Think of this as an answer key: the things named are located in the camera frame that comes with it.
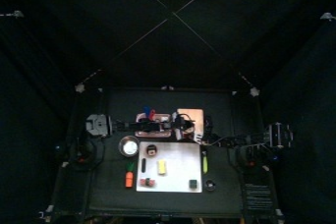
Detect wooden drawer box housing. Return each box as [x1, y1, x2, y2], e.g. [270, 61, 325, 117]
[176, 108, 205, 141]

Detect green toy knife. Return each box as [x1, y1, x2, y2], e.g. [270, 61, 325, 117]
[201, 150, 210, 175]

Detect yellow egg toy sushi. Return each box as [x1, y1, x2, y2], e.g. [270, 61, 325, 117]
[157, 159, 168, 176]

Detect white cutting board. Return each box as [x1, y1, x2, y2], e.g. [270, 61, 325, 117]
[134, 140, 204, 194]

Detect silver metal bowl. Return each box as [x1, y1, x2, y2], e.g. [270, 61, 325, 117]
[118, 135, 140, 157]

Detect red green-banded toy sushi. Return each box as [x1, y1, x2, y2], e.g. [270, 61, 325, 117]
[138, 178, 156, 188]

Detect orange toy carrot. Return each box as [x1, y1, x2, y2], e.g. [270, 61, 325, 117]
[125, 162, 134, 189]

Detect white printed label sheet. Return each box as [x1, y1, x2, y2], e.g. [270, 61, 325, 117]
[244, 182, 269, 212]

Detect thin diagonal brace cable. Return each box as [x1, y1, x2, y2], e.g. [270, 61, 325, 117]
[121, 0, 256, 90]
[78, 0, 232, 87]

